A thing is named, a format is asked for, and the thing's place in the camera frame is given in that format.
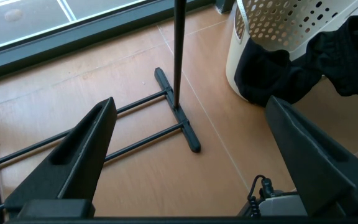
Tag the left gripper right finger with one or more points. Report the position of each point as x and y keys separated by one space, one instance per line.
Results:
x=308 y=163

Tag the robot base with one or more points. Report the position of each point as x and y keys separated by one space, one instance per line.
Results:
x=284 y=207

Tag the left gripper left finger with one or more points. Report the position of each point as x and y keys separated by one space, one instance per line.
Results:
x=85 y=169

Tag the heap of clothes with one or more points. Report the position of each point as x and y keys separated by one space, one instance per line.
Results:
x=266 y=77

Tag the window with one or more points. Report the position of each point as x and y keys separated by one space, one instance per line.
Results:
x=73 y=40

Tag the black clothes rack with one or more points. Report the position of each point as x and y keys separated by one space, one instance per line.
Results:
x=179 y=46

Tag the white laundry basket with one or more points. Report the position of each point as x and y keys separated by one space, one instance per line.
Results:
x=278 y=25

